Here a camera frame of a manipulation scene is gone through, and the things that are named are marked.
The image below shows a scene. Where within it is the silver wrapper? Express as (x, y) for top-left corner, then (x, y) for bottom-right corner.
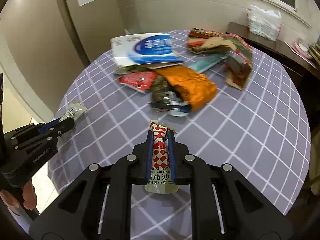
(59, 102), (88, 122)

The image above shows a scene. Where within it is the dark green snack wrapper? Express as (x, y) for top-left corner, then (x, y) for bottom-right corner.
(150, 75), (191, 117)

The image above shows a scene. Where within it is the red white ketchup sachet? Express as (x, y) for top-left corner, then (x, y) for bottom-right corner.
(145, 120), (179, 194)

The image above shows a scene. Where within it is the orange foil snack bag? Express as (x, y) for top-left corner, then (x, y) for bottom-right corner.
(156, 65), (217, 111)

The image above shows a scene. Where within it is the red snack packet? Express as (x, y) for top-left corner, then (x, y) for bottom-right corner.
(118, 71), (157, 94)

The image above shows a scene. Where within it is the teal packet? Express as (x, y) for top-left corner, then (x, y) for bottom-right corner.
(188, 53), (228, 74)

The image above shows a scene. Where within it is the white blue carton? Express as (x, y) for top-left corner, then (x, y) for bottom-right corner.
(110, 33), (183, 69)

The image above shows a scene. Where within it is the torn printed cardboard box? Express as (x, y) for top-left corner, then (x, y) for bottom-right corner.
(187, 28), (253, 90)

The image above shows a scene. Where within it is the person's left hand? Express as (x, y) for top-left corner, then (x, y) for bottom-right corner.
(1, 179), (37, 211)

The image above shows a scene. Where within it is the grey checked tablecloth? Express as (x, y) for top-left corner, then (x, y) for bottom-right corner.
(48, 49), (311, 214)

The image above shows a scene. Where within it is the beige double-door refrigerator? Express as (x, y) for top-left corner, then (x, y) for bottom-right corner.
(1, 0), (125, 121)

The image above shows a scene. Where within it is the white plastic bag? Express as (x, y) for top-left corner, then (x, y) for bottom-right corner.
(247, 5), (282, 41)

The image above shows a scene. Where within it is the dark wooden sideboard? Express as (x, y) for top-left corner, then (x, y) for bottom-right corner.
(226, 22), (319, 131)

